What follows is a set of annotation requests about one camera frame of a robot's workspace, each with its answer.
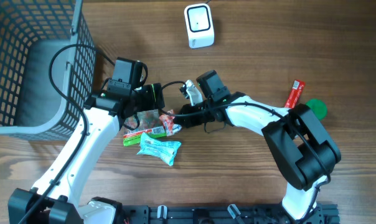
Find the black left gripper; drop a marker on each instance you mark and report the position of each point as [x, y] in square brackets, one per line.
[157, 101]

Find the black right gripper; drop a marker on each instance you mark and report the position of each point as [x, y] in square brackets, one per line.
[187, 115]

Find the green gummy candy bag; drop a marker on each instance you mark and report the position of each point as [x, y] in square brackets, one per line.
[144, 122]

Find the small red white packet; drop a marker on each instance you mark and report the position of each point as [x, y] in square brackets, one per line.
[170, 127]

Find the teal snack wrapper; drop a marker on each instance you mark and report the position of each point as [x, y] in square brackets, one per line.
[165, 150]

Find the red snack stick packet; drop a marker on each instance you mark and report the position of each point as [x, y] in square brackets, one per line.
[296, 91]

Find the green lid jar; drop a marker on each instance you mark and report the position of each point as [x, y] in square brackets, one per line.
[318, 107]

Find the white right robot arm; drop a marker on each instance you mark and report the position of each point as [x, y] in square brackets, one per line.
[303, 150]

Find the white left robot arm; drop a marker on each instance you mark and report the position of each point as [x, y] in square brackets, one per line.
[54, 198]

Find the white barcode scanner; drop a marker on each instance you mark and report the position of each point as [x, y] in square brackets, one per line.
[199, 25]

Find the grey plastic mesh basket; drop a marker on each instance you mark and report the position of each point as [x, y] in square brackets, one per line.
[47, 66]

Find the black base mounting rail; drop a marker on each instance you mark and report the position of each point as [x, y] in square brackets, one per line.
[264, 213]

